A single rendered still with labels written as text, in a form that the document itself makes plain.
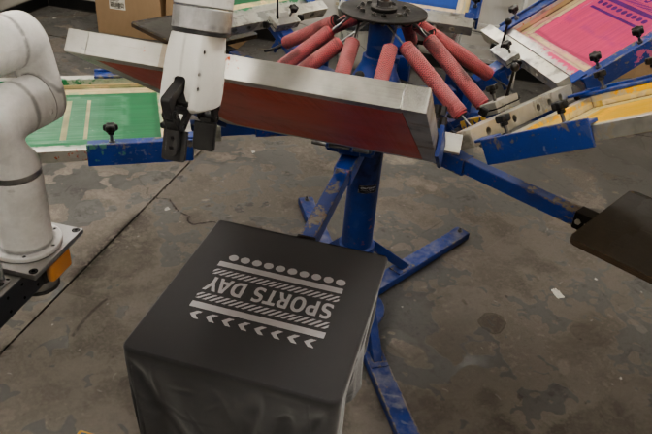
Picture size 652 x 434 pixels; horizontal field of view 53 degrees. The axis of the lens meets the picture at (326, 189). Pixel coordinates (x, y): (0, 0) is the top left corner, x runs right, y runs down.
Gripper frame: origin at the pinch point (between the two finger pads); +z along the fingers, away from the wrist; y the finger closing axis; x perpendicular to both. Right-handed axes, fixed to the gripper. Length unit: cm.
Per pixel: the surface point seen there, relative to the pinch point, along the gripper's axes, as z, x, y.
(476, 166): 18, 40, -133
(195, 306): 44, -14, -42
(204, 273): 40, -16, -52
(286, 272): 38, 1, -59
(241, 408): 56, 3, -30
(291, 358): 46, 11, -34
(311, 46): -10, -22, -142
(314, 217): 33, 0, -88
